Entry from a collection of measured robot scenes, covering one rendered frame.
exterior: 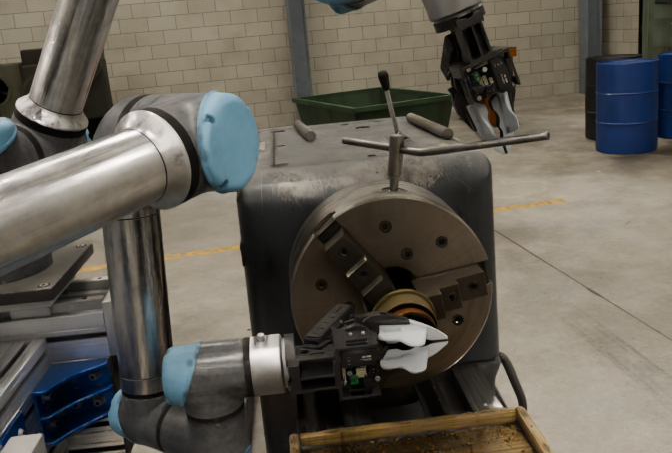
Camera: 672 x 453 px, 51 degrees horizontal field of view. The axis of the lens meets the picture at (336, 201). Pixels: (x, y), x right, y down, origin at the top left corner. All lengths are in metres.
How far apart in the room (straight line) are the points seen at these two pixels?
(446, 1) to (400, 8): 10.49
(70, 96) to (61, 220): 0.54
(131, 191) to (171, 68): 10.23
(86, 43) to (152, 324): 0.46
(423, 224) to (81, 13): 0.61
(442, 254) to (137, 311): 0.45
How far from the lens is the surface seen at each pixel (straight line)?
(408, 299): 0.98
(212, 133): 0.78
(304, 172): 1.23
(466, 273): 1.08
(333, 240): 1.03
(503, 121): 1.05
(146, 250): 0.95
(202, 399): 0.92
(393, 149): 1.08
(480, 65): 0.98
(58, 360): 1.19
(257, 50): 11.01
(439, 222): 1.08
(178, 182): 0.78
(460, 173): 1.24
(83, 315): 1.15
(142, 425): 1.03
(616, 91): 7.41
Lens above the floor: 1.49
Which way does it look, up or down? 14 degrees down
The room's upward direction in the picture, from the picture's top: 5 degrees counter-clockwise
